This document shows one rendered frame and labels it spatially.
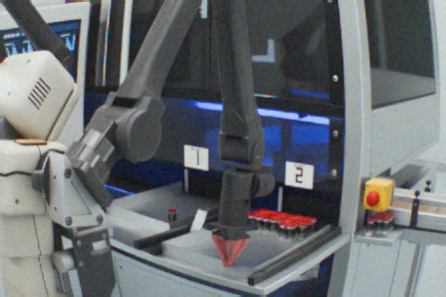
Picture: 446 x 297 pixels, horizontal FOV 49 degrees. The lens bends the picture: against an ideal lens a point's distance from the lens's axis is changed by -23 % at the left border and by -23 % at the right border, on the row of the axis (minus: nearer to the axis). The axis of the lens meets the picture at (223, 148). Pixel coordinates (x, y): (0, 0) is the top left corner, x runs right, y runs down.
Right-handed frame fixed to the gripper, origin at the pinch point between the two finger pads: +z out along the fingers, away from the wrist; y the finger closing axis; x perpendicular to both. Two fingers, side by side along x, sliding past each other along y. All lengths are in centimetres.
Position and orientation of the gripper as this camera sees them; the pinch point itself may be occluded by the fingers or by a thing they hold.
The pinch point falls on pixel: (227, 263)
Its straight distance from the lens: 126.8
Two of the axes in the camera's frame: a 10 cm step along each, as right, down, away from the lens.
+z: -1.1, 9.9, 0.7
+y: 6.0, 0.1, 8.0
